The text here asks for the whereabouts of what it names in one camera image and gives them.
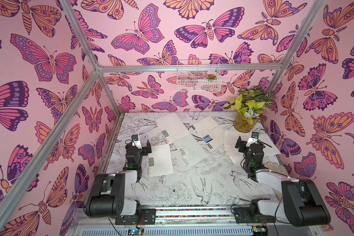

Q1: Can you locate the small clear-spiral notebook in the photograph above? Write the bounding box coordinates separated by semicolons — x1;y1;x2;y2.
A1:
148;144;174;178

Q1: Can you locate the CAMP spiral notebook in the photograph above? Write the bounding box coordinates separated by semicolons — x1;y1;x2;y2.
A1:
192;117;225;149

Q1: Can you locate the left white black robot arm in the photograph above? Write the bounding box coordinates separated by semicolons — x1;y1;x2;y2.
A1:
84;141;152;217

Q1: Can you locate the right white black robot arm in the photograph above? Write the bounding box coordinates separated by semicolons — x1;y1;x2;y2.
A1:
232;136;331;227

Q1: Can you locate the beige oven mitt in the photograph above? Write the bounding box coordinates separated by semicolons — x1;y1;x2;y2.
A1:
265;162;289;177

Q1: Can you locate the potted green plant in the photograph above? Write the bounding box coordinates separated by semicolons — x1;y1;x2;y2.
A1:
223;86;274;133

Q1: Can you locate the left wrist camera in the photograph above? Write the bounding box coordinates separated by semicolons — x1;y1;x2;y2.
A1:
131;134;142;149

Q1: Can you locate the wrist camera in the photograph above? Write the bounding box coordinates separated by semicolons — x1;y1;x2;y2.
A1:
131;134;142;149
246;131;260;147

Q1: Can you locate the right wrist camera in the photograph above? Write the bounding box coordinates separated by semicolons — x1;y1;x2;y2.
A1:
246;131;260;147

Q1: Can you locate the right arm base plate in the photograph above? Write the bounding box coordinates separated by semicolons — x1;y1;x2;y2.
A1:
231;206;276;224

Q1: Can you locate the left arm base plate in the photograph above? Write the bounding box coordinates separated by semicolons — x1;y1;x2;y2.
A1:
115;208;156;226

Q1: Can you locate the white wire basket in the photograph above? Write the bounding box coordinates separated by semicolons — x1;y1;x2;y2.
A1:
176;63;222;93

